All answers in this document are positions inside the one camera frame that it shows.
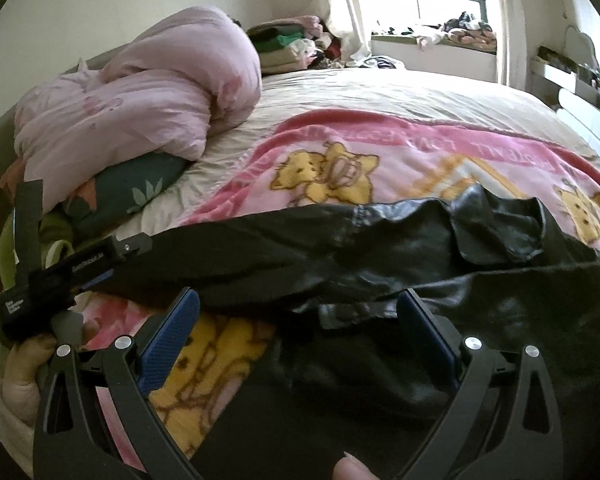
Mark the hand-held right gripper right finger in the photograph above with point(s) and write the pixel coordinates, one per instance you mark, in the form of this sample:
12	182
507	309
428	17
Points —
425	335

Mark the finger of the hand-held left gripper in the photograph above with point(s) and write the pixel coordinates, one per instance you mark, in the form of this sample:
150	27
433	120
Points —
132	246
99	278

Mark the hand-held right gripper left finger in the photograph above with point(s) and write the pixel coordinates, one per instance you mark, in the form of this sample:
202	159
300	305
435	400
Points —
172	332

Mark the black leather jacket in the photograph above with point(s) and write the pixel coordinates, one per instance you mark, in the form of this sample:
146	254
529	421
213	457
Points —
360	270

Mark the person's left forearm white sleeve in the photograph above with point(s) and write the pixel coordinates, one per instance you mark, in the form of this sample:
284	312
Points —
10	425

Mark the stack of folded clothes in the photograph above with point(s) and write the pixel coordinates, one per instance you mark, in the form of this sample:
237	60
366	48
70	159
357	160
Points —
285	42

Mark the person's left hand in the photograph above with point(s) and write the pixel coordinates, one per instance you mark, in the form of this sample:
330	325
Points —
27	365

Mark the person's right hand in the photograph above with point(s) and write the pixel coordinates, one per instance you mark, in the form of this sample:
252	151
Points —
352	467

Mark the green leaf print pillow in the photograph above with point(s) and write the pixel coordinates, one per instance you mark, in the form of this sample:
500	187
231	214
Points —
125	185

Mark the green cloth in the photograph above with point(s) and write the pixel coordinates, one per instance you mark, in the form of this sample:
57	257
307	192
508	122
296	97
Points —
55	232

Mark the pink quilt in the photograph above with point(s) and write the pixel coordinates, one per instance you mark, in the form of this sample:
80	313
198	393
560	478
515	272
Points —
145	95

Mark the pink cartoon printed blanket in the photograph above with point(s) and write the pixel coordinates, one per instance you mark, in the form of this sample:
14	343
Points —
330	170

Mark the beige bed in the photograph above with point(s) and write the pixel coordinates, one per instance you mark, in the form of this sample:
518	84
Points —
360	92

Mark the white vanity desk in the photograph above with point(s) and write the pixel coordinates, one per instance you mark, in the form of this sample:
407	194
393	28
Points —
580	85

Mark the clutter on window sill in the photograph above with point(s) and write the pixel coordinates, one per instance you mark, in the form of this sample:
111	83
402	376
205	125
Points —
450	30

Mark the white curtain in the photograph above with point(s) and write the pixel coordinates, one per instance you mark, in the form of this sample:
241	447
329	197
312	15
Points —
347	5

